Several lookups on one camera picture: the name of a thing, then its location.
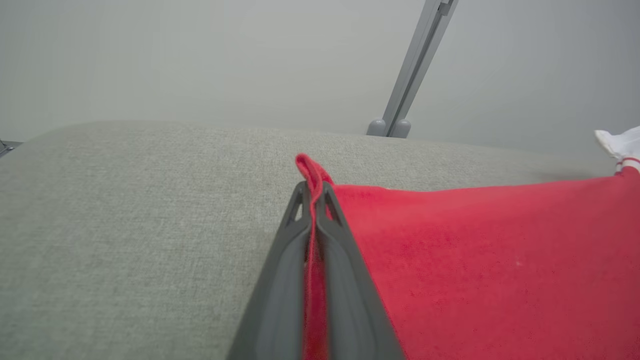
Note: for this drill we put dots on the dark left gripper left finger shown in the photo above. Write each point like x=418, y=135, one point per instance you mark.
x=280, y=310

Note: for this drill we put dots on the grey cylindrical post cap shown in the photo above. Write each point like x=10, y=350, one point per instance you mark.
x=377, y=128
x=402, y=129

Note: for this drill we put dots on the grey partition frame post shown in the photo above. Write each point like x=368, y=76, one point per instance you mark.
x=417, y=55

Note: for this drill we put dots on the red and white shirt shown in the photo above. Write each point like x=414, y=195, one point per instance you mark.
x=500, y=275

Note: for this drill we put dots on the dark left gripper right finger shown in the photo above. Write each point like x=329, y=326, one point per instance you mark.
x=350, y=310

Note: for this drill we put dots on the grey fabric sofa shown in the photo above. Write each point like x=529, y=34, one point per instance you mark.
x=125, y=225

